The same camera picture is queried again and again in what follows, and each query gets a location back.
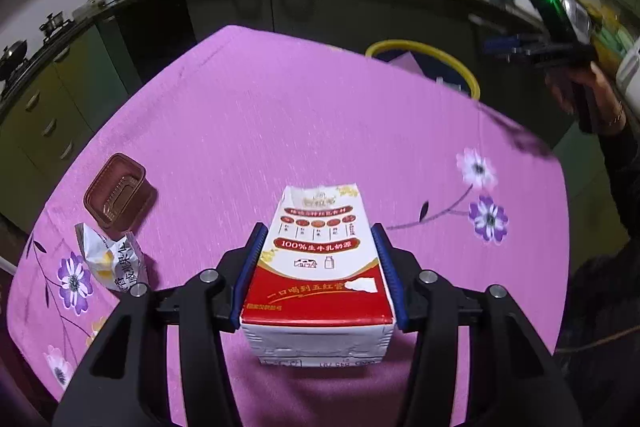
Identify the black wok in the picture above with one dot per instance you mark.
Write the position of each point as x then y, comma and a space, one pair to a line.
12, 54

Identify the green base cabinet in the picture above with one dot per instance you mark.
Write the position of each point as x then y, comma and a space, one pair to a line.
325, 2

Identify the red and white milk carton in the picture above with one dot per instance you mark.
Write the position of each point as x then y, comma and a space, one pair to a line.
315, 257

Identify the white countertop appliance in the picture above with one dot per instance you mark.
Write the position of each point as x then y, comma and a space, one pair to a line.
629, 69

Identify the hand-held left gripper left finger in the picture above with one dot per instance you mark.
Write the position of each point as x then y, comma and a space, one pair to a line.
248, 274

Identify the person's right forearm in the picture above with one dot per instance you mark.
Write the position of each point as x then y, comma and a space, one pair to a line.
625, 177

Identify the person's dark clothed body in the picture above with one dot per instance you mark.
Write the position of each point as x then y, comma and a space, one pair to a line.
600, 332

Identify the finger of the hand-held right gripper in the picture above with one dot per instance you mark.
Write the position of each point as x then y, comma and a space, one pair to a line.
505, 52
505, 40

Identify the green drawer cabinet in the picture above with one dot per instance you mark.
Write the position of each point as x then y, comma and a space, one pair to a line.
50, 107

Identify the gas stove burner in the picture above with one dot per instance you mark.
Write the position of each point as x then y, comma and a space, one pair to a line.
52, 23

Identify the yellow-rimmed dark waste bin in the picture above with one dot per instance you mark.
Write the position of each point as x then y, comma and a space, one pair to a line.
415, 43

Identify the white crumpled snack wrapper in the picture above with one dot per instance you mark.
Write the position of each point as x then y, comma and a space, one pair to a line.
112, 257

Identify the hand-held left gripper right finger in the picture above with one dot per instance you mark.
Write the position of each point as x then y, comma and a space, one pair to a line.
390, 277

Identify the person's right hand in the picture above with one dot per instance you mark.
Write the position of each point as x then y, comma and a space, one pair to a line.
610, 107

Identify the pink floral tablecloth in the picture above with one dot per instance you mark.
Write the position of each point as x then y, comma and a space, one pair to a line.
300, 117

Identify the brown plastic tray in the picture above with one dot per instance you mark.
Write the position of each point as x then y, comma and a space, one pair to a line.
117, 192

